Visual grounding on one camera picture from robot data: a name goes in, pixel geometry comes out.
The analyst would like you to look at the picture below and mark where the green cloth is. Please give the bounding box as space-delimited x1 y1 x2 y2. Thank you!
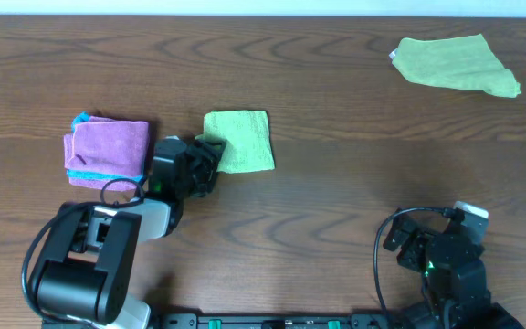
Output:
199 110 275 174
389 34 521 99

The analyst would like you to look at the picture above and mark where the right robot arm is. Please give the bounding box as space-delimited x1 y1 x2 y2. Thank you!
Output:
373 206 523 329

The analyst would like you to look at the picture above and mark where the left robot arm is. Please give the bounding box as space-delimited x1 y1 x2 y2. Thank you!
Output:
21 137 226 329

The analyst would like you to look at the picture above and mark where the folded purple cloth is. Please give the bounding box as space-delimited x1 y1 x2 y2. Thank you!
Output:
63 115 151 193

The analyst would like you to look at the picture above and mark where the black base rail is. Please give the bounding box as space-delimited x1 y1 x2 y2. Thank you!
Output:
160 313 394 329

